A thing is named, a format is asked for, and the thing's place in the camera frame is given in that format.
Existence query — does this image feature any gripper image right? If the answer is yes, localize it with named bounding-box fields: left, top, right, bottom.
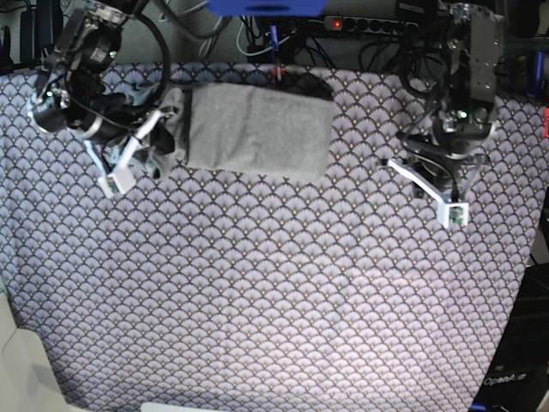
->
left=397, top=109, right=495, bottom=189

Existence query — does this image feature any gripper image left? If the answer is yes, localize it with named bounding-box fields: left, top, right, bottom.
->
left=63, top=92, right=175, bottom=163

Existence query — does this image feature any light grey T-shirt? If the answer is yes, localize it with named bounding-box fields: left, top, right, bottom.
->
left=131, top=76, right=335, bottom=182

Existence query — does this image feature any red clamp at right edge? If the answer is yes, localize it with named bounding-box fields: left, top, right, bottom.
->
left=544, top=107, right=549, bottom=138

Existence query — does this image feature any red black table clamp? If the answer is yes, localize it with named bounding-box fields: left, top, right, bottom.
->
left=271, top=64, right=285, bottom=88

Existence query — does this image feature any fan-patterned purple tablecloth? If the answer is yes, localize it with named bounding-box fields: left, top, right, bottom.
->
left=1, top=69, right=548, bottom=411

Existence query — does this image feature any black power strip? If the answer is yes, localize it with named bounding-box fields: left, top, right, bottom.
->
left=323, top=15, right=419, bottom=35

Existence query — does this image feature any black OpenArm box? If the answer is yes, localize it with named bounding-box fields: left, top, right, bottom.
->
left=479, top=264, right=548, bottom=411

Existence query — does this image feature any white board at corner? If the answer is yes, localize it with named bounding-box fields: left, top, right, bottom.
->
left=1, top=294, right=69, bottom=411

